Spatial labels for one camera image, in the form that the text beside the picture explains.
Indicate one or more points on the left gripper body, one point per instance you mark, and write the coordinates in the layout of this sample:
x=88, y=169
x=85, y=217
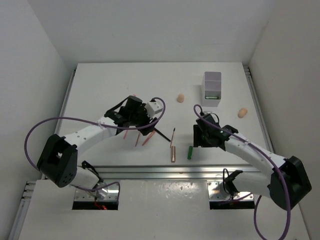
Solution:
x=140, y=118

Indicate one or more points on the green tube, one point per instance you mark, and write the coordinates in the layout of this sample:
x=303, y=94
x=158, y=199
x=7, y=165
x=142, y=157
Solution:
x=190, y=152
x=212, y=97

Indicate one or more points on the rose gold lipstick tube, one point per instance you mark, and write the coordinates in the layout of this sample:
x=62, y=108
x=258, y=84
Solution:
x=173, y=154

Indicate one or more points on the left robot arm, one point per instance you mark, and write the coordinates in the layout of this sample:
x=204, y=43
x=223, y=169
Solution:
x=59, y=158

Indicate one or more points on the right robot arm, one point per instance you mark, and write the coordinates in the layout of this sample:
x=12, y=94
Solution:
x=284, y=180

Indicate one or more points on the beige makeup sponge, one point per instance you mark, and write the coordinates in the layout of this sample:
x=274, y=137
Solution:
x=242, y=112
x=180, y=98

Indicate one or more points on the rose gold flat brush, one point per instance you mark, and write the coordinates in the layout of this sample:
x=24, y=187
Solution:
x=148, y=138

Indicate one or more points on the rose spoolie brush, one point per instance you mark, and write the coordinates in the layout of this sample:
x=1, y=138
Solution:
x=172, y=137

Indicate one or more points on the black powder brush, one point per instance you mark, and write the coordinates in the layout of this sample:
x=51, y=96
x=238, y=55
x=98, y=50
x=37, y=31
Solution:
x=162, y=135

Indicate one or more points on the clear acrylic organizer box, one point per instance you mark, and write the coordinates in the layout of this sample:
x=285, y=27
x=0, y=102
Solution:
x=211, y=86

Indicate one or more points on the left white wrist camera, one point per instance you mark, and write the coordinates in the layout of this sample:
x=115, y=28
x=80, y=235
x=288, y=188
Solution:
x=153, y=108

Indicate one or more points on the aluminium front rail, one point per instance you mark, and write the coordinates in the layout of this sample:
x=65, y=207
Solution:
x=170, y=172

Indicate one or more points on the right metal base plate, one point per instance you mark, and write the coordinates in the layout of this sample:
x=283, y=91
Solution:
x=216, y=193

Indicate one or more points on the metal base plate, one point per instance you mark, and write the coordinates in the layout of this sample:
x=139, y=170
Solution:
x=106, y=194
x=216, y=193

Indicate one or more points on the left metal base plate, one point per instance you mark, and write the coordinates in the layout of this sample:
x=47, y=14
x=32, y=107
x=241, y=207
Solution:
x=106, y=194

